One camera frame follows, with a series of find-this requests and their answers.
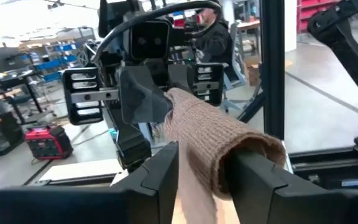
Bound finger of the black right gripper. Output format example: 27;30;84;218
166;63;196;94
118;65;173;125

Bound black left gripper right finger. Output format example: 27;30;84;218
225;151;358;224

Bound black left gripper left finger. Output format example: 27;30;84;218
0;141;180;224

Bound brown elastic bandage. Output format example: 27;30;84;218
163;87;287;224

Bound blue storage bin shelf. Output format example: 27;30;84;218
34;42;80;82

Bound person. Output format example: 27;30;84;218
193;6;235;68

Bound red and black tool case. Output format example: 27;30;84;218
25;124;74;161

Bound brown cardboard box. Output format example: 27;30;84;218
244;60;262;87

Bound black computer monitor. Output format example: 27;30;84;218
0;46;23;74

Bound red storage bins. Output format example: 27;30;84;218
296;0;343;34

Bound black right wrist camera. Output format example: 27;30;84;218
130;19;172;62

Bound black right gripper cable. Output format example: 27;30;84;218
91;0;223;63

